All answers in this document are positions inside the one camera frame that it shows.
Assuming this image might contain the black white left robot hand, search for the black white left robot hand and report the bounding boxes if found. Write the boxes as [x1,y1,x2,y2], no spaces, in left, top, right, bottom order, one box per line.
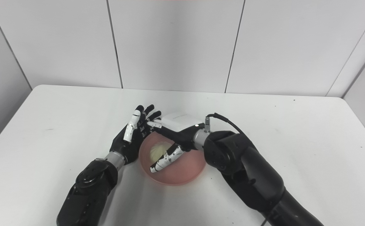
[110,105,162,165]

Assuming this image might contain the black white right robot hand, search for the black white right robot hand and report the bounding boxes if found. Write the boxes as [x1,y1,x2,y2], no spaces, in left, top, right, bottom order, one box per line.
[147,112,206,174]

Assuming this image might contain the cream steamed bun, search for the cream steamed bun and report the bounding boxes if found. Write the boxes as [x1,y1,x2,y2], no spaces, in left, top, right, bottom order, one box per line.
[149,142,174,163]

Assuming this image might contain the pink round plate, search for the pink round plate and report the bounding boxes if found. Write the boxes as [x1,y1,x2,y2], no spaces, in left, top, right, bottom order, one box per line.
[139,132,207,186]

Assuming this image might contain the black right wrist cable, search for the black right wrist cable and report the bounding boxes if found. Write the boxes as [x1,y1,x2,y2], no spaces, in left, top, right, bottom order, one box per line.
[205,113,247,136]

